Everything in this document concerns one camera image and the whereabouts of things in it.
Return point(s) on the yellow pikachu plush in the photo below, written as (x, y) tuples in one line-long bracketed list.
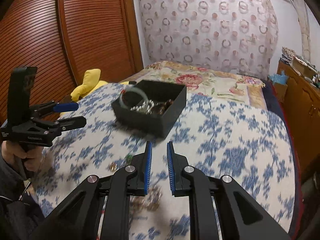
[(92, 82)]

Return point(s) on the small gold brooch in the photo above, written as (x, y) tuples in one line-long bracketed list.
[(113, 166)]

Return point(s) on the pale green jade bangle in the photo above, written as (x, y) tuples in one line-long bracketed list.
[(132, 98)]

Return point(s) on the wooden sideboard cabinet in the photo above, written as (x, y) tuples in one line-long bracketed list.
[(301, 106)]

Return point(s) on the circle patterned lace curtain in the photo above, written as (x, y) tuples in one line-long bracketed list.
[(237, 36)]

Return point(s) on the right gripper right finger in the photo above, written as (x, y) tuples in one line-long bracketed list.
[(219, 207)]

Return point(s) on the left hand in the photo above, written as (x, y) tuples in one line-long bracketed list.
[(24, 163)]

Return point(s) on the dark blue bed sheet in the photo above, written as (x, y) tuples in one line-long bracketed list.
[(270, 98)]

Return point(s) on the black jewelry box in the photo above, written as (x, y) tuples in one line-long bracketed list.
[(166, 102)]

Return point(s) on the wooden louvered wardrobe door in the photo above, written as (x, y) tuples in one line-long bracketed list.
[(64, 39)]

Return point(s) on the cream tied window curtain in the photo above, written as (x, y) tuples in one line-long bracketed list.
[(303, 19)]

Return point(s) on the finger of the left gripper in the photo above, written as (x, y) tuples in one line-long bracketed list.
[(59, 126), (45, 109)]

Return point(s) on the floral cream bed blanket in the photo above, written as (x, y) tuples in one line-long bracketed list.
[(202, 81)]

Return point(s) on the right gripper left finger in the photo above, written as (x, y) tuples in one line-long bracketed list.
[(98, 208)]

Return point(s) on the stack of books and papers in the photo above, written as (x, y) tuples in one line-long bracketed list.
[(301, 66)]

